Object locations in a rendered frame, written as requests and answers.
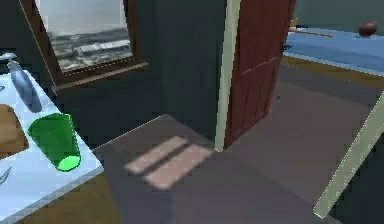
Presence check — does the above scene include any grey spray bottle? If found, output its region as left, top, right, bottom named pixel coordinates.
left=0, top=52, right=43, bottom=114

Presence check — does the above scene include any red brown room door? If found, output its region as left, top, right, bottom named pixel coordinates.
left=223, top=0, right=297, bottom=150

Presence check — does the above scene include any brown framed window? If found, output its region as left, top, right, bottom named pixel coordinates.
left=18, top=0, right=150, bottom=94

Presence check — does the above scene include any green cup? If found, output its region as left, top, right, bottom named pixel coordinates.
left=27, top=112, right=82, bottom=173

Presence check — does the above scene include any blue bed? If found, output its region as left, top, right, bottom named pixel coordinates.
left=281, top=27, right=384, bottom=90

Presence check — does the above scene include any white top wooden counter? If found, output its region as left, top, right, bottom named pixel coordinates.
left=0, top=69, right=123, bottom=224

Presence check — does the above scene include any brown bread loaf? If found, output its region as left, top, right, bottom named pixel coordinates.
left=0, top=103, right=30, bottom=160

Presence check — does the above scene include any dark red ball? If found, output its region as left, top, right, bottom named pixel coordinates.
left=357, top=20, right=379, bottom=38

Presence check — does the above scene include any grey thin utensil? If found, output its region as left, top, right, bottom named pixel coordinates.
left=0, top=166, right=13, bottom=186

